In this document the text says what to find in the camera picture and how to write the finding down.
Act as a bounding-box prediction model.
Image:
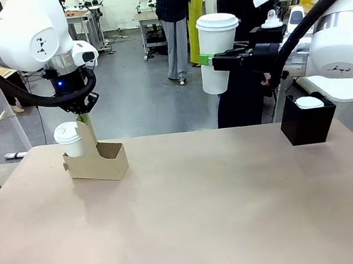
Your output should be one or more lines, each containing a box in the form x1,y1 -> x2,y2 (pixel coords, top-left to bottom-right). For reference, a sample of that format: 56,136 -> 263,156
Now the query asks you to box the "white lidded cup in box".
294,94 -> 326,111

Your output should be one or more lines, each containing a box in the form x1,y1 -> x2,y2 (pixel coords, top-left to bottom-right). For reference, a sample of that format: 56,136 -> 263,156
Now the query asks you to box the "tall white lidded paper cup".
193,10 -> 249,97

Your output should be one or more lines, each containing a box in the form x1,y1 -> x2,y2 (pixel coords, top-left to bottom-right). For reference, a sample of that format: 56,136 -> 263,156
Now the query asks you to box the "small grey background table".
130,9 -> 170,63

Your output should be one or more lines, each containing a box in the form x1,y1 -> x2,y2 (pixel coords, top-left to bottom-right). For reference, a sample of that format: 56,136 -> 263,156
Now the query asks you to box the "yellow apron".
182,0 -> 216,70

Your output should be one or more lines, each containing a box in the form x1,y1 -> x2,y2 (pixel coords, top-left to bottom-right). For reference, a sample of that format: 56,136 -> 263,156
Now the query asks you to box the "large white table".
297,70 -> 353,153

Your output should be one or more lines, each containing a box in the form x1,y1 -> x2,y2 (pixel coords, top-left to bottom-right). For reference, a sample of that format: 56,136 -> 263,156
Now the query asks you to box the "black cable sleeve left arm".
0,32 -> 100,114

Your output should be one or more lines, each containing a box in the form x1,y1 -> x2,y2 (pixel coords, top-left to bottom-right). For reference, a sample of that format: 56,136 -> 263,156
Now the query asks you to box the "white background workbench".
64,5 -> 108,70

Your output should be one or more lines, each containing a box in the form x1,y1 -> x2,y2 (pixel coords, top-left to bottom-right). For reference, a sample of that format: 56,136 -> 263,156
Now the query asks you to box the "black cable sleeve arm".
0,32 -> 100,114
262,0 -> 353,87

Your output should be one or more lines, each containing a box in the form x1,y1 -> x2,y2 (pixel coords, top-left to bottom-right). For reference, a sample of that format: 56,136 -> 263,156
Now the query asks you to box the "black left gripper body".
43,63 -> 102,120

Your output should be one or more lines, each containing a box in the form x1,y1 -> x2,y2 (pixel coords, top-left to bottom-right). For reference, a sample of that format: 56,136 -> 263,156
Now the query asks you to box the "brown cardboard cup carrier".
58,114 -> 131,188

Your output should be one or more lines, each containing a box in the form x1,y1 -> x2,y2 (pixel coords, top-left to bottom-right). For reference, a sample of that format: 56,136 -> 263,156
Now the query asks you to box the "white tube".
3,150 -> 29,161

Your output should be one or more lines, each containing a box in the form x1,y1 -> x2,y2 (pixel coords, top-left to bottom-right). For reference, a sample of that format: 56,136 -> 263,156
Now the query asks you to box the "black square box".
276,88 -> 341,148

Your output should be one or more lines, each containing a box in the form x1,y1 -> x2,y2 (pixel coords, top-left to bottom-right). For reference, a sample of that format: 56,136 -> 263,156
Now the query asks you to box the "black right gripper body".
242,40 -> 286,75

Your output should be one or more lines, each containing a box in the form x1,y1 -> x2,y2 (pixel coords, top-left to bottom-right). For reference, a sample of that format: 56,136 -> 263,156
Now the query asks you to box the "person's left hand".
259,72 -> 274,89

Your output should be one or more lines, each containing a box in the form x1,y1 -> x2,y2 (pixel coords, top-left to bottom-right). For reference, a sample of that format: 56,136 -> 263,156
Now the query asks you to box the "black cable sleeve right arm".
262,0 -> 353,87

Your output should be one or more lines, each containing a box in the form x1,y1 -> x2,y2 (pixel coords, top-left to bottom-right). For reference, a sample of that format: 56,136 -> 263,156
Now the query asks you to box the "small white lidded paper cup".
52,119 -> 88,162

